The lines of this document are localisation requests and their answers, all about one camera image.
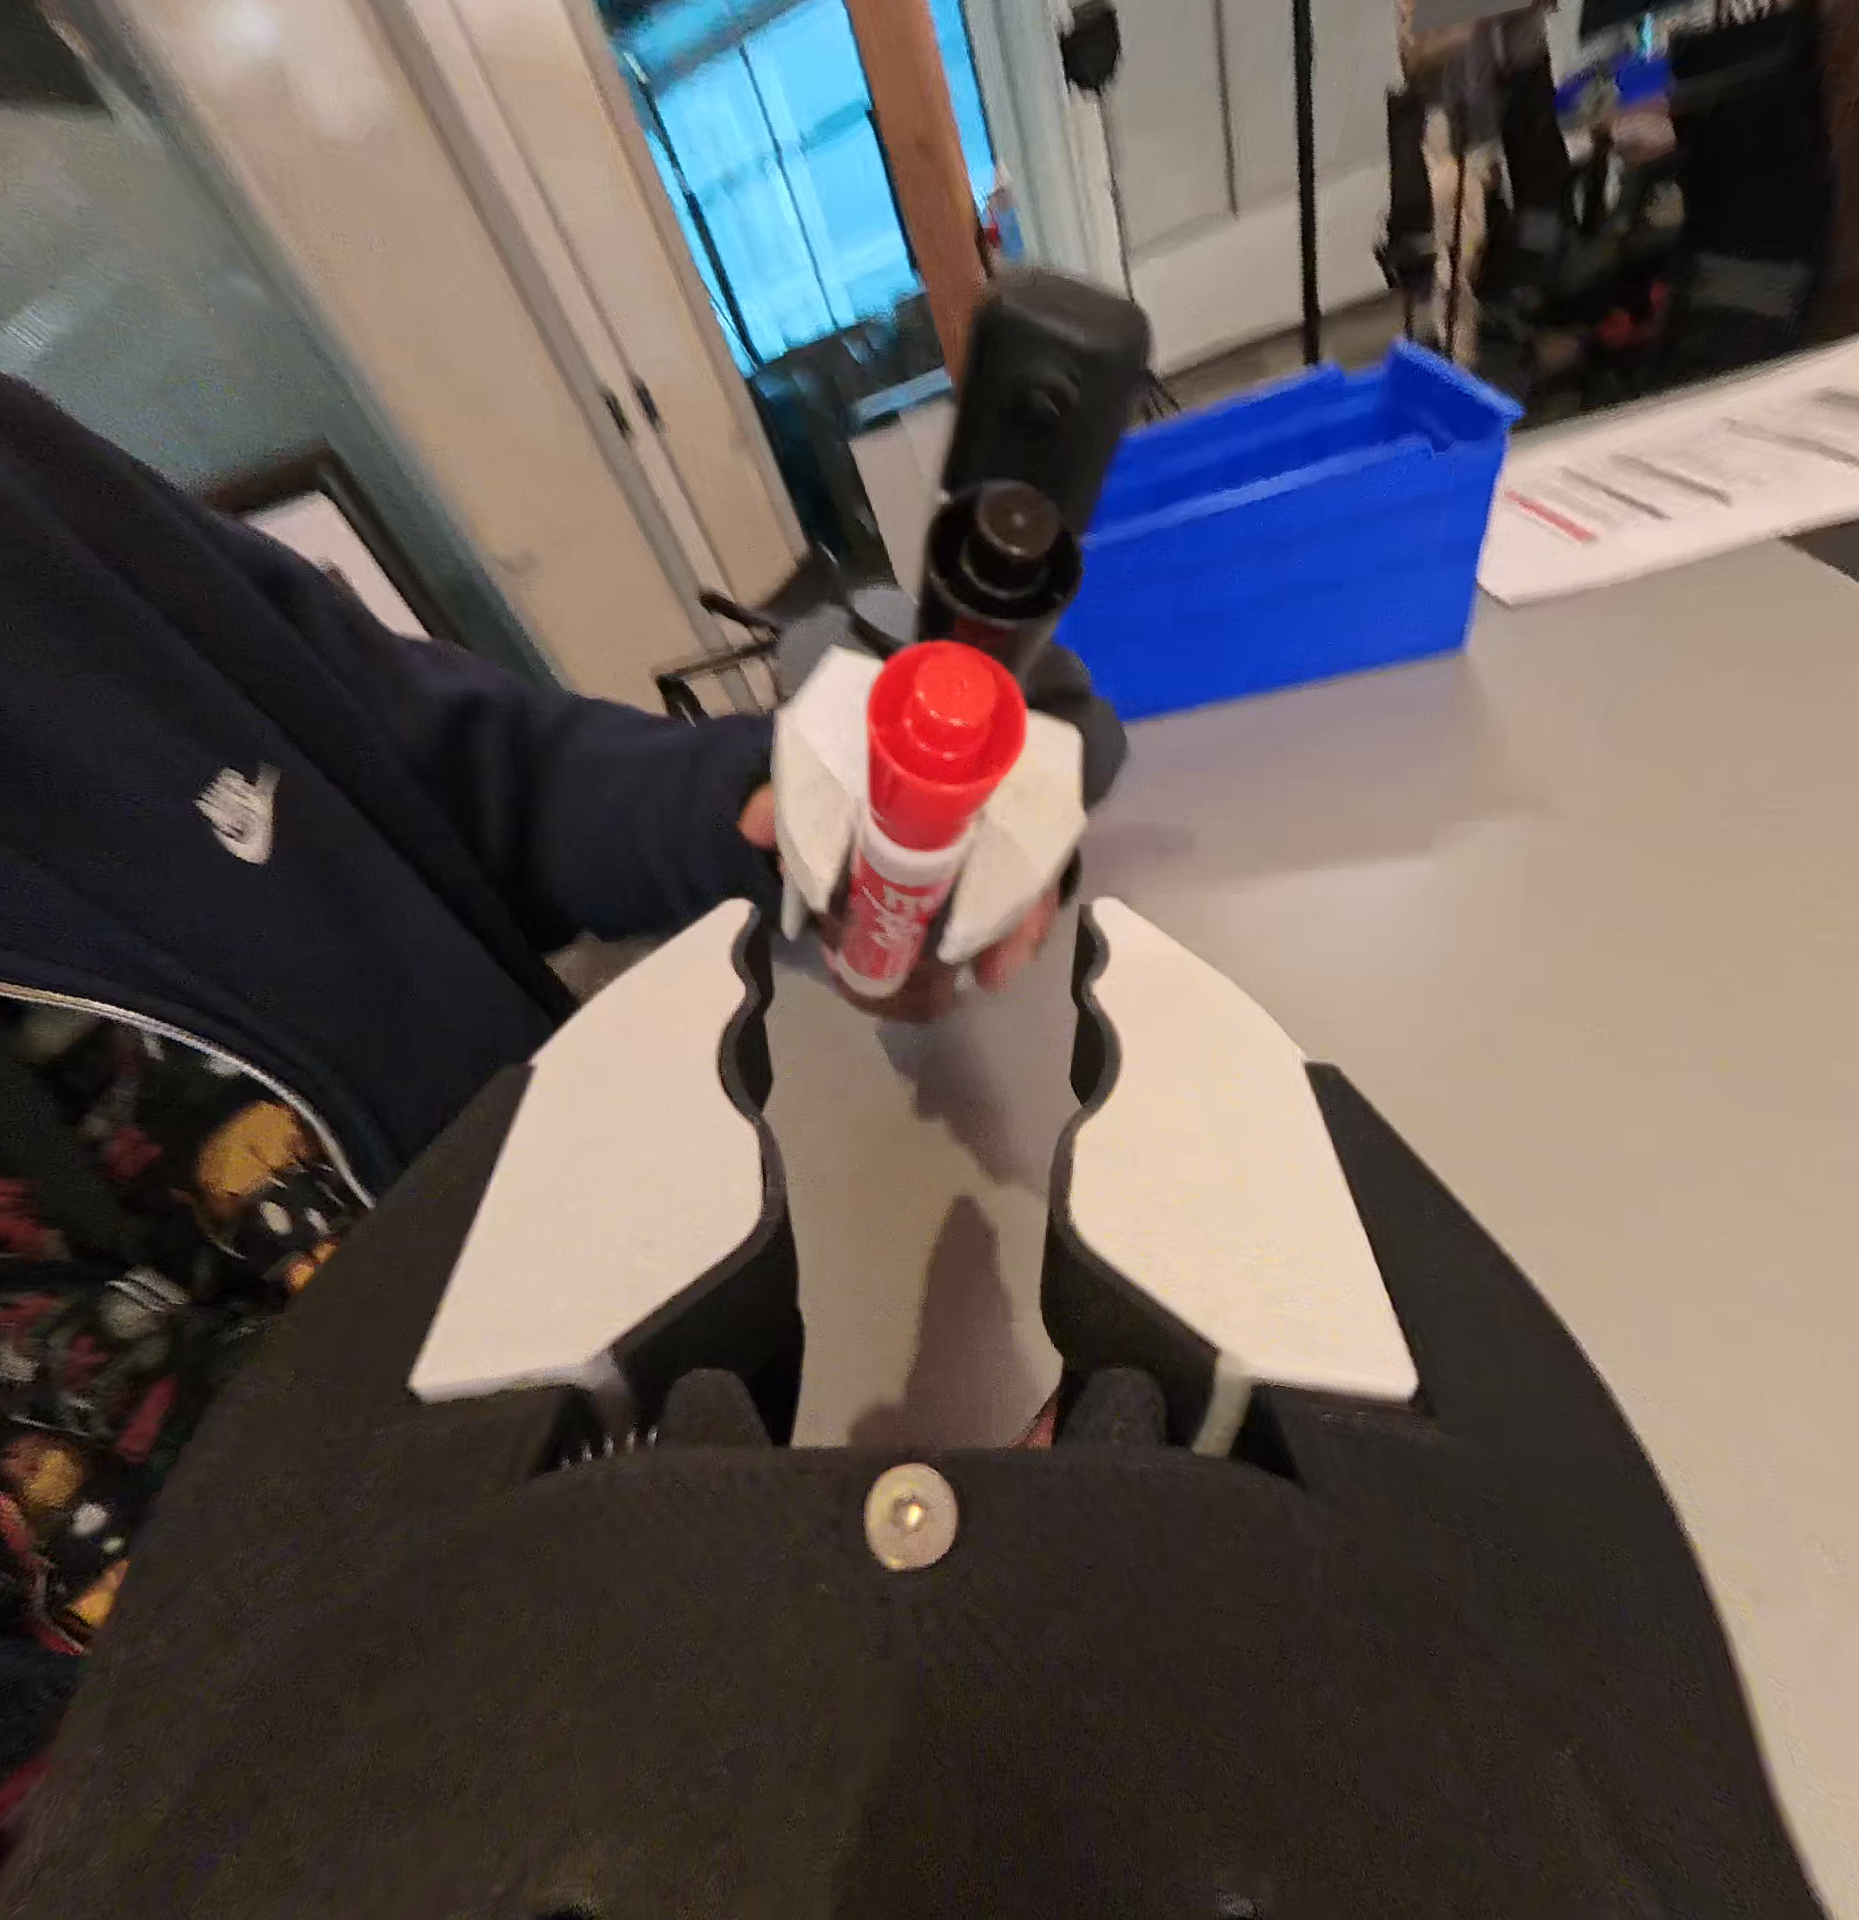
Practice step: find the black table mat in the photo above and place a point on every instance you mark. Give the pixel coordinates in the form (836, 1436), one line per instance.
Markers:
(1851, 547)

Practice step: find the printed graphic shirt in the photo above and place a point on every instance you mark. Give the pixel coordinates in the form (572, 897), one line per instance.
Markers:
(135, 1232)

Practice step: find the wooden post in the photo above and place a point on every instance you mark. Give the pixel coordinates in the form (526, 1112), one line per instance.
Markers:
(914, 150)

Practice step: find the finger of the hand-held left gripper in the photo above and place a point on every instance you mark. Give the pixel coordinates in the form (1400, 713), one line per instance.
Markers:
(1026, 833)
(817, 766)

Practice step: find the dark picture frame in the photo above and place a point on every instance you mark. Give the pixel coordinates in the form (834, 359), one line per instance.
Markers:
(328, 542)

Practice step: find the black tripod light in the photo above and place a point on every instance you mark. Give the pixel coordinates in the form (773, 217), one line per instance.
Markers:
(1093, 45)

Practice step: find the red fire extinguisher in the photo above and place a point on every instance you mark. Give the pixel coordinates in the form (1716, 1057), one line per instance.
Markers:
(999, 212)

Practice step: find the black stand pole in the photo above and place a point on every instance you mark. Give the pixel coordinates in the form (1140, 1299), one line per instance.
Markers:
(1306, 180)

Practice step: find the black whiteboard marker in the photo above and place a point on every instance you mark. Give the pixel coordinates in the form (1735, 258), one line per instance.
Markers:
(1004, 542)

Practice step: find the large grid window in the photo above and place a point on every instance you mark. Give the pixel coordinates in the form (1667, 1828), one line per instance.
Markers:
(778, 197)

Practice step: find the person's left hand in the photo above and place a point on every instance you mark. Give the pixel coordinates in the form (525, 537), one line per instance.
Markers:
(1018, 945)

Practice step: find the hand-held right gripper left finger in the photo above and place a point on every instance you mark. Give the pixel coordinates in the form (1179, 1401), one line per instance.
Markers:
(615, 1199)

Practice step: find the red whiteboard marker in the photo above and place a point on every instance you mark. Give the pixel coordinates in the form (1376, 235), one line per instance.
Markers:
(944, 735)

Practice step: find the cream double door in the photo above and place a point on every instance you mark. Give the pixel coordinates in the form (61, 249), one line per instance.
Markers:
(568, 299)

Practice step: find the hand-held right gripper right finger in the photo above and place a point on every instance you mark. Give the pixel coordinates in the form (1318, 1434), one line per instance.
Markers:
(1228, 1199)

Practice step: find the blue plastic bin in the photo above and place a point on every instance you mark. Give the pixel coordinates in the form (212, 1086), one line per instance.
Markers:
(1289, 586)

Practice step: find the printed text paper sheet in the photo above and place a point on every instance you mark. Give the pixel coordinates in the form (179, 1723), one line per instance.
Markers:
(1664, 495)

